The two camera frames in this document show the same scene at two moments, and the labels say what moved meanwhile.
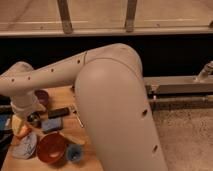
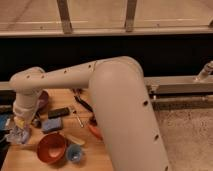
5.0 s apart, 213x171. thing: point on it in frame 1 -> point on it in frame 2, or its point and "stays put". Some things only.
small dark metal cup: (35, 118) stays put
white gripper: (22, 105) stays put
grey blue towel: (26, 147) -> (18, 135)
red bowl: (51, 147) stays put
